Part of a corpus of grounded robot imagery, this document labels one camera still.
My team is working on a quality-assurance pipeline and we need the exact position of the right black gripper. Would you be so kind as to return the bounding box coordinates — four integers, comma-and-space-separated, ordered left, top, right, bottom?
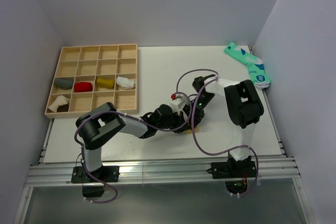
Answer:
183, 92, 215, 130

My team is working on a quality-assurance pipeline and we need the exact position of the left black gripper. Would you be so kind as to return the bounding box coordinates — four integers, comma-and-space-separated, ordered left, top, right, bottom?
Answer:
156, 109, 189, 134

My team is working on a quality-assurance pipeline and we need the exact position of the mustard yellow sock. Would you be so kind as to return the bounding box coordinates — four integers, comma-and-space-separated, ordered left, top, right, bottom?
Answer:
96, 77, 114, 89
183, 127, 199, 134

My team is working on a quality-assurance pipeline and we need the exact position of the cream and brown striped sock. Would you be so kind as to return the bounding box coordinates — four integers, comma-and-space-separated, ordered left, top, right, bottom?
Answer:
48, 95, 70, 112

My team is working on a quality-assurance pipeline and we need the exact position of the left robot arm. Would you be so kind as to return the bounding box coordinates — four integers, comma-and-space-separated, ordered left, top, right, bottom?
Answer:
71, 100, 193, 184

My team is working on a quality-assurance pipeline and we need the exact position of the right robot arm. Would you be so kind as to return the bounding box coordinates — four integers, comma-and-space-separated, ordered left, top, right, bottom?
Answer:
191, 74, 264, 180

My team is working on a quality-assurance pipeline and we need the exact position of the white rolled sock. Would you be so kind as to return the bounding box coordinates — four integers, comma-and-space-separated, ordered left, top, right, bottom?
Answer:
116, 76, 135, 90

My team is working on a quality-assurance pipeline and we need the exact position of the teal patterned sock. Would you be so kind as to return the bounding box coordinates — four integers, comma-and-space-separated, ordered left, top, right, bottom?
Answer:
224, 42, 271, 89

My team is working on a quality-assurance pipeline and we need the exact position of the mustard yellow rolled sock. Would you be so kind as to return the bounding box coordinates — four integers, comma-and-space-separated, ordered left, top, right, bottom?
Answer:
96, 77, 114, 89

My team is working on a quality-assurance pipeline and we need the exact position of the wooden compartment tray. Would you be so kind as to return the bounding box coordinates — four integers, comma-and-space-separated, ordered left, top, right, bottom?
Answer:
45, 44, 138, 119

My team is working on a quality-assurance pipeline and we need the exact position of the red rolled sock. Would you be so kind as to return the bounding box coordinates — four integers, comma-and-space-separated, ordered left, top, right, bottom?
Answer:
74, 82, 93, 93

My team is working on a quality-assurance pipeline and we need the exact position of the grey rolled sock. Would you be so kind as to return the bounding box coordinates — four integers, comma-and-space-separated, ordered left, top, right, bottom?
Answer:
54, 78, 73, 90

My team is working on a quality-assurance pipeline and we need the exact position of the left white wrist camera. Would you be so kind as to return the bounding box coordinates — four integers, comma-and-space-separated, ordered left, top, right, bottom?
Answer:
170, 93, 187, 112

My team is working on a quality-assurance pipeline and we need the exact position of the aluminium mounting rail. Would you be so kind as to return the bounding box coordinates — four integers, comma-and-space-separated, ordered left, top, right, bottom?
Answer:
25, 157, 301, 187

